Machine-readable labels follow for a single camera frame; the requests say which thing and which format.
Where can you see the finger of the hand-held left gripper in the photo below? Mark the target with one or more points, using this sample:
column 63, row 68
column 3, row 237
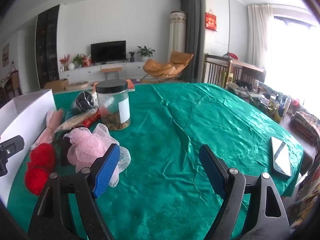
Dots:
column 13, row 146

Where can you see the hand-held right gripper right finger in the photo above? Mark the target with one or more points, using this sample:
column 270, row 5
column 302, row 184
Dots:
column 212, row 170

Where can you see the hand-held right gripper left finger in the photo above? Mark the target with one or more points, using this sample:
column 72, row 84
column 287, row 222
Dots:
column 107, row 170

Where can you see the red yarn ball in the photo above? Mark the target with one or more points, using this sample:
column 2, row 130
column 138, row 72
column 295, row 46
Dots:
column 36, row 182
column 43, row 156

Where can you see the pink mesh bath sponge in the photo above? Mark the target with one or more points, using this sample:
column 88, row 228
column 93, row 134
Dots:
column 85, row 145

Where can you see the white cardboard box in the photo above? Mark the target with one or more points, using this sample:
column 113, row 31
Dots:
column 25, row 112

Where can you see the pink plastic packet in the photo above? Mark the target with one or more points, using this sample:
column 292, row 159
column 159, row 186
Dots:
column 51, row 127

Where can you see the red packet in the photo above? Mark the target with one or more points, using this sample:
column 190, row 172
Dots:
column 91, row 121

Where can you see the brown sticks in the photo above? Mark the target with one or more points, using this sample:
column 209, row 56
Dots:
column 75, row 121

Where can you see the black cloth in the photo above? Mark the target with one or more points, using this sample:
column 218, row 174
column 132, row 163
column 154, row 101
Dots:
column 82, row 102

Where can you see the wooden dining chair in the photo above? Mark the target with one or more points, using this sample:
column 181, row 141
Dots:
column 13, row 82

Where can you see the green satin tablecloth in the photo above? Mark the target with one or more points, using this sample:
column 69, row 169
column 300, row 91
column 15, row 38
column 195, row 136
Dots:
column 162, row 130

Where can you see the clear jar with black lid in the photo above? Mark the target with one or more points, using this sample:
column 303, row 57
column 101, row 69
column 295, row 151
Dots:
column 112, row 105

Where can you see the smartphone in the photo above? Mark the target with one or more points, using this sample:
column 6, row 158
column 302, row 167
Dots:
column 281, row 157

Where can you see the brown cardboard box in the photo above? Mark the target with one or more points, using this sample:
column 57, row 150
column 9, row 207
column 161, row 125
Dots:
column 56, row 85

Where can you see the orange book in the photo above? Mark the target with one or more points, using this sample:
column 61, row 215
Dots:
column 130, row 86

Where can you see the oval cat scratcher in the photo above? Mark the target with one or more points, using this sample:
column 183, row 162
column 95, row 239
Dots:
column 76, row 85

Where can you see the pile of assorted bottles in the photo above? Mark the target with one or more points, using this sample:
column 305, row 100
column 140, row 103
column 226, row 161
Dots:
column 265, row 97

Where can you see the white round vase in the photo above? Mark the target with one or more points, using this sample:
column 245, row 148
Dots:
column 71, row 66

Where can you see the red flowers in vase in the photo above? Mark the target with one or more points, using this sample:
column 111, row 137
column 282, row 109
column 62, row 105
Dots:
column 64, row 60

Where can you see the wooden stool with metal legs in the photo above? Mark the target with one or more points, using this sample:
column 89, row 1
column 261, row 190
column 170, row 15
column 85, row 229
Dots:
column 111, row 69

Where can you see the patterned cloth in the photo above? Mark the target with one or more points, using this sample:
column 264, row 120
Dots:
column 306, row 125

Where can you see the black display cabinet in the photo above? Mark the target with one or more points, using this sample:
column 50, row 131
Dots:
column 47, row 47

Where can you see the green plant with red blooms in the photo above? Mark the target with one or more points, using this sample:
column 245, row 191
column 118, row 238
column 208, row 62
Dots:
column 78, row 60

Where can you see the red ornament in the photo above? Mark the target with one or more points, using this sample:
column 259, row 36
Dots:
column 87, row 61

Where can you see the orange lounge chair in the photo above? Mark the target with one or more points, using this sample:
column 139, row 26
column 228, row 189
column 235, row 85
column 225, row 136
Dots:
column 162, row 67

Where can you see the small potted plant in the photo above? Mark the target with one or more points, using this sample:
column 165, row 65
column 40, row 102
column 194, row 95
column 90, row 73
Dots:
column 132, row 57

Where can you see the red cloth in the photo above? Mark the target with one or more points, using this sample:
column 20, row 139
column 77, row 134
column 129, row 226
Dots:
column 232, row 55

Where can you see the black television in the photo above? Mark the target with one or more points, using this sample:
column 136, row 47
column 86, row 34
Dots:
column 107, row 51

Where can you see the large green potted plant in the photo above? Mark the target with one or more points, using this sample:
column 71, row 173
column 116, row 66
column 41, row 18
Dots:
column 145, row 52

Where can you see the covered standing air conditioner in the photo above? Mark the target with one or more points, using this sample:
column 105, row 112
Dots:
column 176, row 35

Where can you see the grey curtain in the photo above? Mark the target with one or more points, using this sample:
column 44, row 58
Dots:
column 192, row 30

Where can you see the white curtain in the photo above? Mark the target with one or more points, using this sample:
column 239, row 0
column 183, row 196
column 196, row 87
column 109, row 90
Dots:
column 258, row 35

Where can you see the wall painting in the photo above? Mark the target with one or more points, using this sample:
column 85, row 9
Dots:
column 5, row 55

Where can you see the red wall calendar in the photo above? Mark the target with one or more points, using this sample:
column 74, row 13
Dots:
column 210, row 21

